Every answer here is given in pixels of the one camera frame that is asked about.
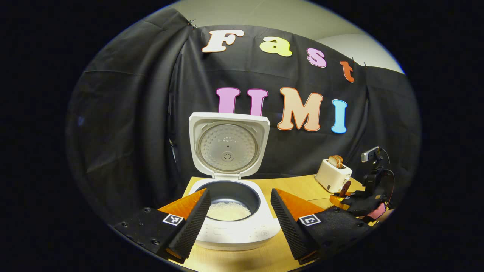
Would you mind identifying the white rice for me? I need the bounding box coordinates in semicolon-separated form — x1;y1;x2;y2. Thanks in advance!
207;202;251;221

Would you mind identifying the white rice cooker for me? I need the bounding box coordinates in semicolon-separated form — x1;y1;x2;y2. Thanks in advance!
188;112;281;251

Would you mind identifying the white toaster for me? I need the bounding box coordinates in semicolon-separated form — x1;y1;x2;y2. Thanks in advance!
315;159;353;193

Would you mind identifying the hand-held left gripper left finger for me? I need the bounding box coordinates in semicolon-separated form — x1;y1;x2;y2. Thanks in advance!
113;188;211;264

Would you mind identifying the black backdrop cloth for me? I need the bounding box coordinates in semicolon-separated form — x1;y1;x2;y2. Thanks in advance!
66;6;422;223

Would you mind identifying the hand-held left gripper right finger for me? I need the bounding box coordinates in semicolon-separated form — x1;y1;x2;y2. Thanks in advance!
270;188;373;265

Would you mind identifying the black and red gripper cable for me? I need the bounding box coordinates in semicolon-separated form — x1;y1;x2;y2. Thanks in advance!
380;148;396;199

